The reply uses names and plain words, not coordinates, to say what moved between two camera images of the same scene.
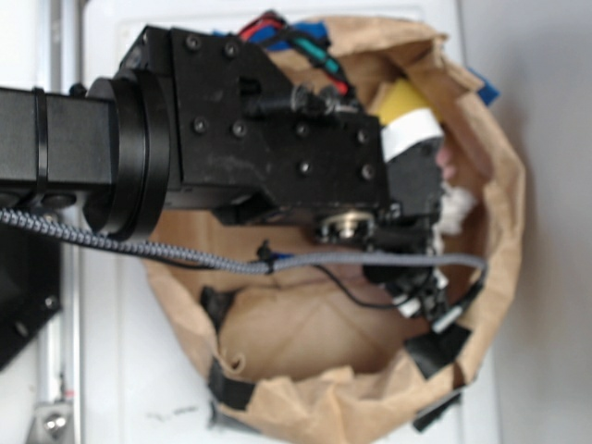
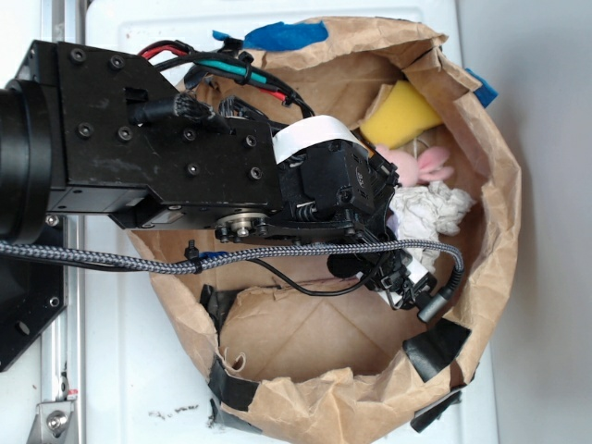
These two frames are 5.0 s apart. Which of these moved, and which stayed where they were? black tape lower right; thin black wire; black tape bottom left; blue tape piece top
Moved: thin black wire
Stayed: black tape lower right; blue tape piece top; black tape bottom left
